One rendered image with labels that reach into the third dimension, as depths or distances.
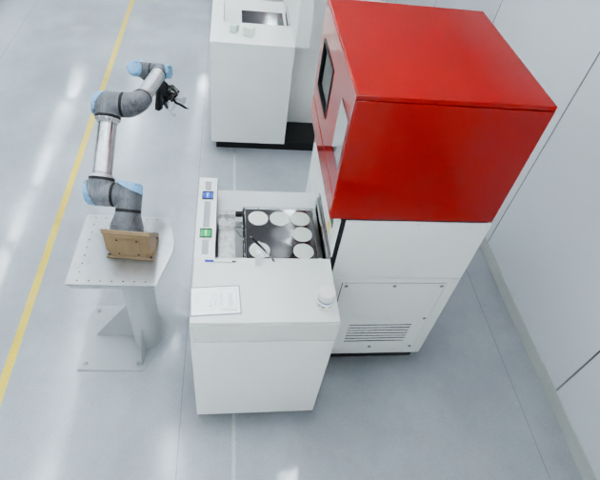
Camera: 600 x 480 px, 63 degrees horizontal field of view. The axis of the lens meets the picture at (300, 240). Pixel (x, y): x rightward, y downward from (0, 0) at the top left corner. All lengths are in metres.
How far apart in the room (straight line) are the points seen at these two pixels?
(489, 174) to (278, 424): 1.72
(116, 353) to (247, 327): 1.23
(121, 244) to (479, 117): 1.61
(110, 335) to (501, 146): 2.37
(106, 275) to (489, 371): 2.34
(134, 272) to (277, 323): 0.75
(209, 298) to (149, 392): 1.03
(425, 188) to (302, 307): 0.71
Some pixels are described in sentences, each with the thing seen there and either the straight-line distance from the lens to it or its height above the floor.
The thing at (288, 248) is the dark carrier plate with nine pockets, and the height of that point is 0.90.
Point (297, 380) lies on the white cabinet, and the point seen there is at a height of 0.44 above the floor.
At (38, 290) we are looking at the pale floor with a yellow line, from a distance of 3.53.
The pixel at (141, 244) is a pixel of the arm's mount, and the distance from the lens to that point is 2.38.
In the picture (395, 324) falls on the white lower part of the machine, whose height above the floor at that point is 0.40.
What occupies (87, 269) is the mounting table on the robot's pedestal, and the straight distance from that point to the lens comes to 2.47.
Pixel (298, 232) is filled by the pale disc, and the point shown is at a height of 0.90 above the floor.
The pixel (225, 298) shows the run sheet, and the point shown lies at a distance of 2.10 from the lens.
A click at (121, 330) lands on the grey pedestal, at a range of 3.14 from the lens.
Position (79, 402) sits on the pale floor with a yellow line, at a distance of 3.05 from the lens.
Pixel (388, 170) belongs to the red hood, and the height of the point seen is 1.50.
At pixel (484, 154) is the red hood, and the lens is 2.06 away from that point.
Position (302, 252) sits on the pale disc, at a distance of 2.38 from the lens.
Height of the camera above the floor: 2.68
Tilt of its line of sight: 47 degrees down
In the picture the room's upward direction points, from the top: 10 degrees clockwise
